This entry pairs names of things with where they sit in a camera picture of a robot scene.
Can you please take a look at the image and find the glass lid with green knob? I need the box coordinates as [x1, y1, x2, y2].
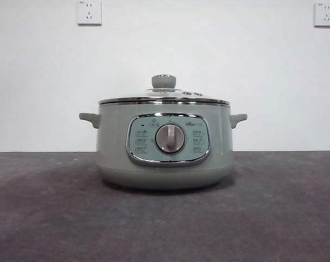
[97, 74, 231, 106]

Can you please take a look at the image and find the pale green electric pot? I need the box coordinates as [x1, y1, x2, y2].
[78, 103, 248, 191]

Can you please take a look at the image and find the white wall socket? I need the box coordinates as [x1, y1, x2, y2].
[77, 0, 102, 27]
[314, 2, 330, 28]

